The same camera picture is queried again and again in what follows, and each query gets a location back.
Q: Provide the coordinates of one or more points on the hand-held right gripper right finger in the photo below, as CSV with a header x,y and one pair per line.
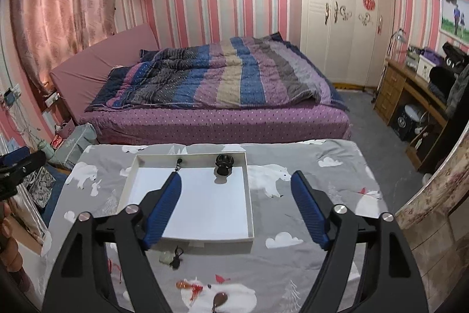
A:
x,y
309,210

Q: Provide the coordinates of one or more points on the wall poster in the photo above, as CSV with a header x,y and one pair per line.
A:
x,y
456,18

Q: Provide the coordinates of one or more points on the person's left hand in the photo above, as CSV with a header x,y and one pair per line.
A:
x,y
9,243

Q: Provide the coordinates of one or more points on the pink headboard cushion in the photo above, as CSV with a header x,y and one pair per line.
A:
x,y
102,56

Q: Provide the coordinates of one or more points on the desk lamp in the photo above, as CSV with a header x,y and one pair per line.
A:
x,y
398,38

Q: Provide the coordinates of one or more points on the bed with striped quilt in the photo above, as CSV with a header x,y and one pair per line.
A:
x,y
220,124

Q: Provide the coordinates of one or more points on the grey-green bag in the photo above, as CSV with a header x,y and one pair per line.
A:
x,y
75,148

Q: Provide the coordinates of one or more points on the brown wooden spoon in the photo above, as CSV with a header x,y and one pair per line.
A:
x,y
220,299

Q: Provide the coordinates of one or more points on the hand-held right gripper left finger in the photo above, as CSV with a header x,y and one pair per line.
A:
x,y
163,210

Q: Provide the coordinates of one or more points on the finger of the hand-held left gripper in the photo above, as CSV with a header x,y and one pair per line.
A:
x,y
31,161

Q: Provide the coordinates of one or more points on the black white patterned bag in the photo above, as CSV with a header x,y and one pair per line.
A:
x,y
42,184

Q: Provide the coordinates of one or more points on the striped quilt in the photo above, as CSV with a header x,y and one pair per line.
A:
x,y
220,78

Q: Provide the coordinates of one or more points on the black speaker box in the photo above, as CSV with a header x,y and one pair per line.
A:
x,y
403,122

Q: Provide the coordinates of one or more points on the small black pendant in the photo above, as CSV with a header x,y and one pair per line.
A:
x,y
178,165

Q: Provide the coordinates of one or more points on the wooden desk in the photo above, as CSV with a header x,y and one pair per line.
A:
x,y
394,85

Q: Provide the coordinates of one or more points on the cream wardrobe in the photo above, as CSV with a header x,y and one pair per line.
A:
x,y
340,23

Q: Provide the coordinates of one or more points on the white shallow tray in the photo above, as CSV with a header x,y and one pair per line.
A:
x,y
205,195

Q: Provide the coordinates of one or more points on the white power strip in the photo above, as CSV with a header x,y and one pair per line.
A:
x,y
52,99

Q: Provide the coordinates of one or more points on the white storage box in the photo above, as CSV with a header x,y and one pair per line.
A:
x,y
427,66

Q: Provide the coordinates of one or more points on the grey polar bear blanket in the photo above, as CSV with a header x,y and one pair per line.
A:
x,y
278,225

